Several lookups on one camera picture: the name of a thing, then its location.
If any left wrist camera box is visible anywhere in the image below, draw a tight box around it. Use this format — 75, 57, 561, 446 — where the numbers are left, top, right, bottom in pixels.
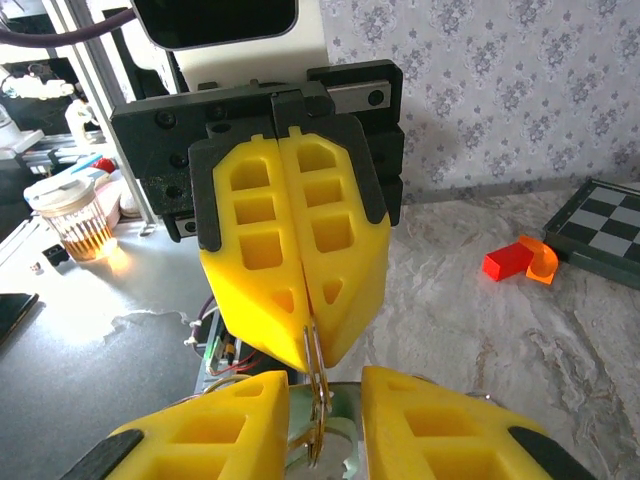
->
130, 0, 329, 94

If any aluminium frame post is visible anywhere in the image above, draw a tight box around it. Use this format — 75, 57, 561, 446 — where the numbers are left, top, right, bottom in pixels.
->
42, 0, 159, 236

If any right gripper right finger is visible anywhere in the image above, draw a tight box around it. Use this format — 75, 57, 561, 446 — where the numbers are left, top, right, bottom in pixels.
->
360, 365, 601, 480

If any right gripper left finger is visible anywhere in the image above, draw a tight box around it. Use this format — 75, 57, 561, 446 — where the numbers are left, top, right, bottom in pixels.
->
59, 370, 291, 480

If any red rectangular block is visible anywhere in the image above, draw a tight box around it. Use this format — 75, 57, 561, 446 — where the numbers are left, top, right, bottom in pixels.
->
482, 242, 535, 282

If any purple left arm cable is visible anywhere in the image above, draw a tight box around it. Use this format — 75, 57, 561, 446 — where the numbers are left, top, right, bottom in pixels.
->
0, 5, 139, 51

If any ribbed glass cup with lid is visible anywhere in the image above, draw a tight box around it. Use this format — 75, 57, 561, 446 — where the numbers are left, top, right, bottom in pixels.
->
23, 173, 120, 265

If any black and grey chessboard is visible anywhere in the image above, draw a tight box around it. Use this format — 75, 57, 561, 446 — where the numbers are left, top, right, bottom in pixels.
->
542, 178, 640, 291

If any orange arc block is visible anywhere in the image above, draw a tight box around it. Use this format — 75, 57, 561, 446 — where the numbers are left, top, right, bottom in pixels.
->
517, 234, 560, 286

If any black phone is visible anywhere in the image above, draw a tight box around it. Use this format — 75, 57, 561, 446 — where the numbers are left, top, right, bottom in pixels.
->
0, 292, 40, 347

